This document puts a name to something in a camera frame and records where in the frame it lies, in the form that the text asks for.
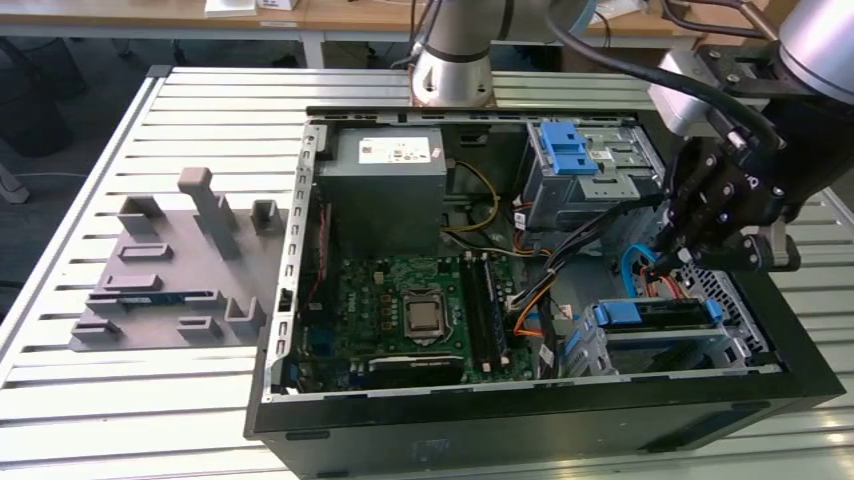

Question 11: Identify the hard disk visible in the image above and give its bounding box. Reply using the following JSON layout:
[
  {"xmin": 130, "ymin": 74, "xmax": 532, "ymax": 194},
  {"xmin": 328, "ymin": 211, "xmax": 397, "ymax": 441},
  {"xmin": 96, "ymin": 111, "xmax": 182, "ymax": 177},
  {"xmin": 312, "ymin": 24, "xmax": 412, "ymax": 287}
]
[{"xmin": 595, "ymin": 298, "xmax": 721, "ymax": 331}]

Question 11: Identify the black graphics card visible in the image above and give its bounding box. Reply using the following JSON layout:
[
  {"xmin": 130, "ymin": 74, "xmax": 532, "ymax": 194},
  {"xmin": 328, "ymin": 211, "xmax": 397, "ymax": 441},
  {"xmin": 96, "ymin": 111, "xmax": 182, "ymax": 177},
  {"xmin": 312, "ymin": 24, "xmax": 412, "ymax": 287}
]
[{"xmin": 365, "ymin": 354, "xmax": 465, "ymax": 389}]

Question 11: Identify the black RAM stick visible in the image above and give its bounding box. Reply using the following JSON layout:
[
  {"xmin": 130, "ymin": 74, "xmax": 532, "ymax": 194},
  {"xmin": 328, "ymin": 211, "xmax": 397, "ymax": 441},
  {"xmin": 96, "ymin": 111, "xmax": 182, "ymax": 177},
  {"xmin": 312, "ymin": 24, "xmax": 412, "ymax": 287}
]
[{"xmin": 477, "ymin": 252, "xmax": 515, "ymax": 369}]

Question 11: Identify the grey metal drive cage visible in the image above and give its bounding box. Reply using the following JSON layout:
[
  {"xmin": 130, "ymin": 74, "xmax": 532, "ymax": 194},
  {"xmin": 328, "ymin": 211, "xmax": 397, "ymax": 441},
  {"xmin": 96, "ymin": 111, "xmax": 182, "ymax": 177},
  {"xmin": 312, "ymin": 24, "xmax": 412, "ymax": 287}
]
[{"xmin": 523, "ymin": 119, "xmax": 675, "ymax": 231}]

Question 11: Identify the black open PC case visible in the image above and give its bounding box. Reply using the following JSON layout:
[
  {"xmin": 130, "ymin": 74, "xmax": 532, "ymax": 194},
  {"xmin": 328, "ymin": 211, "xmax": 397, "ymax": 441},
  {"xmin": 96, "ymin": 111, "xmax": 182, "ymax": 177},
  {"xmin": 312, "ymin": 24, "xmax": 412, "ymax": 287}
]
[{"xmin": 242, "ymin": 104, "xmax": 846, "ymax": 479}]

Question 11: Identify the black side camera mount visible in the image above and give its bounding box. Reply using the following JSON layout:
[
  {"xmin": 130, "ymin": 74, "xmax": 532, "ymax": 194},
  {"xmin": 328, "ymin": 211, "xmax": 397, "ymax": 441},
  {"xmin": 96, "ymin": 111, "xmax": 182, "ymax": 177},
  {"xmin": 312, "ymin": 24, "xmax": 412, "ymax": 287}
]
[{"xmin": 729, "ymin": 224, "xmax": 802, "ymax": 274}]

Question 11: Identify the wooden desk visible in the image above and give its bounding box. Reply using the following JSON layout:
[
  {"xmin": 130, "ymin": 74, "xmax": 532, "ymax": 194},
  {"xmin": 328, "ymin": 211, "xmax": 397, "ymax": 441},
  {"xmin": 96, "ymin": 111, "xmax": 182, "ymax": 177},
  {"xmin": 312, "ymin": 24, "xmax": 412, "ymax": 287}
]
[{"xmin": 0, "ymin": 0, "xmax": 712, "ymax": 71}]

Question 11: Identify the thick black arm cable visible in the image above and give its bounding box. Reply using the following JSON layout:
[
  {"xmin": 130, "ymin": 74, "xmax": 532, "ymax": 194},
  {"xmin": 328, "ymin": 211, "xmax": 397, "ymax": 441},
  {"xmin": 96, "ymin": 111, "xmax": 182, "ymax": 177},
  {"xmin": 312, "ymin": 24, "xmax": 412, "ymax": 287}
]
[{"xmin": 544, "ymin": 0, "xmax": 786, "ymax": 149}]

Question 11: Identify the orange flat wire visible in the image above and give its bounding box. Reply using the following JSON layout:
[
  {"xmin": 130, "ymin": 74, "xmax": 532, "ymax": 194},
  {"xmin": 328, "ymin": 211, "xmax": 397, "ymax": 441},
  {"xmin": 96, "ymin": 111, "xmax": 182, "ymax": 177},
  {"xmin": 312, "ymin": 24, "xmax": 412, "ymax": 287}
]
[{"xmin": 511, "ymin": 282, "xmax": 568, "ymax": 344}]

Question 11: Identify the blue wire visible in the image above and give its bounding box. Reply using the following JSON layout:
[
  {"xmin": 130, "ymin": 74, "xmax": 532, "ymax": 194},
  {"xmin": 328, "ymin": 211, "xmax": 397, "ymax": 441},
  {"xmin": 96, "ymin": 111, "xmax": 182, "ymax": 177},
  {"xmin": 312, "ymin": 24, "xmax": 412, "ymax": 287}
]
[{"xmin": 619, "ymin": 242, "xmax": 672, "ymax": 301}]

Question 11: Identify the grey parts rack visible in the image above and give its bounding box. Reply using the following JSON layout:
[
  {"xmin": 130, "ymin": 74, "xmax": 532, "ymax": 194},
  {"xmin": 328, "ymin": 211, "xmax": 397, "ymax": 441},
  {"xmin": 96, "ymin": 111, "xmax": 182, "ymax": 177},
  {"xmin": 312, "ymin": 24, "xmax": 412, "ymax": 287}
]
[{"xmin": 69, "ymin": 167, "xmax": 294, "ymax": 354}]

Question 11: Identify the grey power supply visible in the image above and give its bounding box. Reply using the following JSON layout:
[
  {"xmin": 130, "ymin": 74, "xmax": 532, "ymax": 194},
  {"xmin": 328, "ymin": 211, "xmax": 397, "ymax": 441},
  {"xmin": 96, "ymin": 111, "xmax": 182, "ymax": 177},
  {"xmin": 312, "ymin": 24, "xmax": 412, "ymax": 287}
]
[{"xmin": 312, "ymin": 127, "xmax": 448, "ymax": 256}]

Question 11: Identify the grey metal leg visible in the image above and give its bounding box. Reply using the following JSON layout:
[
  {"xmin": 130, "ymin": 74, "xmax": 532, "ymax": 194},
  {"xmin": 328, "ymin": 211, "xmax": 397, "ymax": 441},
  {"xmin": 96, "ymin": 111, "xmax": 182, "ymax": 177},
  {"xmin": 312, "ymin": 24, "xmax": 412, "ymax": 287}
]
[{"xmin": 0, "ymin": 164, "xmax": 32, "ymax": 204}]

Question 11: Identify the bare RAM stick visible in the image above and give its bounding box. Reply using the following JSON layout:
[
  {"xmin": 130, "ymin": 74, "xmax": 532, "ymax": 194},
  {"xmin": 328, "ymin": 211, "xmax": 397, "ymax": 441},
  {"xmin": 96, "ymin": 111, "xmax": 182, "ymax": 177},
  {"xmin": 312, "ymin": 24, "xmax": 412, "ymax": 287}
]
[{"xmin": 89, "ymin": 292, "xmax": 221, "ymax": 306}]

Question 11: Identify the yellow wire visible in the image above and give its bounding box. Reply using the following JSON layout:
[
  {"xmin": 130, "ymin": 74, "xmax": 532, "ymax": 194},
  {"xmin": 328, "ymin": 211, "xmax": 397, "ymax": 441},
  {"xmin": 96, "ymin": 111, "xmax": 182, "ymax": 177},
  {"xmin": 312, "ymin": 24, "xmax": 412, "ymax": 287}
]
[{"xmin": 440, "ymin": 158, "xmax": 501, "ymax": 234}]

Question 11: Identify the green motherboard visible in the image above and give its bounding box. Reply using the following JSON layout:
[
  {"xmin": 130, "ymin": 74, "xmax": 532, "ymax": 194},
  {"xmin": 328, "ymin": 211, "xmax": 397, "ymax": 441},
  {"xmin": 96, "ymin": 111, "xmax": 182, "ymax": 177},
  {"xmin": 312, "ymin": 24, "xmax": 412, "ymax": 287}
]
[{"xmin": 298, "ymin": 252, "xmax": 535, "ymax": 391}]

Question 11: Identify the silver CPU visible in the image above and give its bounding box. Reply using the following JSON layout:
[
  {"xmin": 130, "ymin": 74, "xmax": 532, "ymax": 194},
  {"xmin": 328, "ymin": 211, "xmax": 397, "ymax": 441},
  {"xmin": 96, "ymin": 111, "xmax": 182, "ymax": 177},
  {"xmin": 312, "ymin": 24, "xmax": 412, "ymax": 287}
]
[{"xmin": 407, "ymin": 302, "xmax": 441, "ymax": 335}]

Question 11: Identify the metal disk bay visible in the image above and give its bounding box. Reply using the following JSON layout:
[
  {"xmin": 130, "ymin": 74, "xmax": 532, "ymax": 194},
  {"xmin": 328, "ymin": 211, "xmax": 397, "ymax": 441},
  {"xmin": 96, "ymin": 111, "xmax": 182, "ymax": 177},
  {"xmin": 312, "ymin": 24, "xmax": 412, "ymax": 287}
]
[{"xmin": 563, "ymin": 294, "xmax": 768, "ymax": 379}]

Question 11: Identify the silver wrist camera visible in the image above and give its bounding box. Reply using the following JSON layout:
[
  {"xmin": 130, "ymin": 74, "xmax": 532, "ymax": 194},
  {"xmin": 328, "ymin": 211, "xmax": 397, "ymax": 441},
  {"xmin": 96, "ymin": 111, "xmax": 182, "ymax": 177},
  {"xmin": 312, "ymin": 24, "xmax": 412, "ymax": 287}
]
[{"xmin": 649, "ymin": 49, "xmax": 719, "ymax": 136}]

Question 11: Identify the black wire bundle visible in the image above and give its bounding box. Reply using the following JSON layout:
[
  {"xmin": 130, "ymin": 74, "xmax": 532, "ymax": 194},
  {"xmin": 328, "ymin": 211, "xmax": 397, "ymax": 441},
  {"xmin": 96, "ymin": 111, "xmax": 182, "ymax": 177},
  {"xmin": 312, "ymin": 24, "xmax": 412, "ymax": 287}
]
[{"xmin": 505, "ymin": 197, "xmax": 668, "ymax": 314}]

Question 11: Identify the blue plastic drive latch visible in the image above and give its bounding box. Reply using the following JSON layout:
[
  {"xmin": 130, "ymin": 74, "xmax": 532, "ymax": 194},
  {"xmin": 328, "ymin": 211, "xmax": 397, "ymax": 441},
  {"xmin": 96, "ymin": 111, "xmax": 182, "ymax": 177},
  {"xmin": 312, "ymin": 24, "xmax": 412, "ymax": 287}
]
[{"xmin": 540, "ymin": 121, "xmax": 600, "ymax": 176}]

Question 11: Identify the red black twisted wire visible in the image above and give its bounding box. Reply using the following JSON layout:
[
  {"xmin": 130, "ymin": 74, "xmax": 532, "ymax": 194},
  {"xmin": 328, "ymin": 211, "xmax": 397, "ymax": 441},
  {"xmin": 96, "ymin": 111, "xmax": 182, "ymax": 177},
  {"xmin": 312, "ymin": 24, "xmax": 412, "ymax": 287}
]
[{"xmin": 296, "ymin": 204, "xmax": 334, "ymax": 321}]

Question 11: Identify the CPU socket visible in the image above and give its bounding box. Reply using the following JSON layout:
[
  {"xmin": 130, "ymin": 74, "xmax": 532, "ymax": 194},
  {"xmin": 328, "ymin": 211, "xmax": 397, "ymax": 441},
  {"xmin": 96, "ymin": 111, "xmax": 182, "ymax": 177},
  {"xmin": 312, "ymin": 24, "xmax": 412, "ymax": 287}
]
[{"xmin": 397, "ymin": 287, "xmax": 453, "ymax": 347}]

